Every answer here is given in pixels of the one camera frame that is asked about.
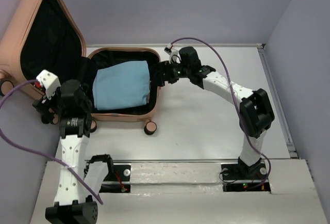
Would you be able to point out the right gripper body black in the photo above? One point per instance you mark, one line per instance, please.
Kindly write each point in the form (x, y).
(175, 72)

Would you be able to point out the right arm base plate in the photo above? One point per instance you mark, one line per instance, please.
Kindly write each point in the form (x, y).
(234, 180)

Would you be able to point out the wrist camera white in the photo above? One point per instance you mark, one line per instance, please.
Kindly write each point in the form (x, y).
(172, 52)
(49, 81)

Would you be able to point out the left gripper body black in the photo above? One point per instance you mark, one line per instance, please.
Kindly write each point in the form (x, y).
(43, 104)

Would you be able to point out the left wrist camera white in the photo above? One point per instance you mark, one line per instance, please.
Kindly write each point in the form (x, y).
(49, 81)

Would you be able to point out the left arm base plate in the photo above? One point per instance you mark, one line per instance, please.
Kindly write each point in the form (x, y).
(118, 181)

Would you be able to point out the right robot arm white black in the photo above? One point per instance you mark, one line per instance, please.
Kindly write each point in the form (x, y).
(253, 107)

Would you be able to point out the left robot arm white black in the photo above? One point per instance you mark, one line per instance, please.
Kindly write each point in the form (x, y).
(80, 181)

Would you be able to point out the light blue cloth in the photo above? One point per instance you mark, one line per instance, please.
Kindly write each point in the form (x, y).
(121, 86)

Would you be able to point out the pink hard-shell suitcase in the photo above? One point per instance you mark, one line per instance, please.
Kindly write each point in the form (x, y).
(42, 35)

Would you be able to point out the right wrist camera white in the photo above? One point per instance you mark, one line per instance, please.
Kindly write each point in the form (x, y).
(172, 52)

